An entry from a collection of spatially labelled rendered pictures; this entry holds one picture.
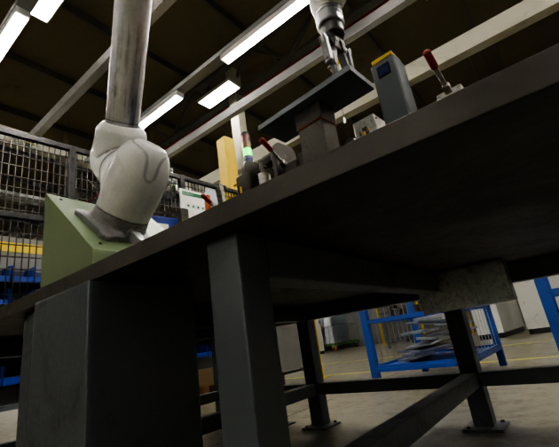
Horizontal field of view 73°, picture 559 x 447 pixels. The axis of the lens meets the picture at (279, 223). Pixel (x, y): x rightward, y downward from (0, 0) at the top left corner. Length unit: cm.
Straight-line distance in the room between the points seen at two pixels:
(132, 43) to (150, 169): 38
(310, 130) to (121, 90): 58
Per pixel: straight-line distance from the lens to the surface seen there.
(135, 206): 111
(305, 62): 443
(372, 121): 126
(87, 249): 104
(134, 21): 127
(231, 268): 66
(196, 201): 241
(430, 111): 49
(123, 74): 127
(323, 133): 115
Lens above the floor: 46
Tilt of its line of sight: 18 degrees up
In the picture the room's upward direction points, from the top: 8 degrees counter-clockwise
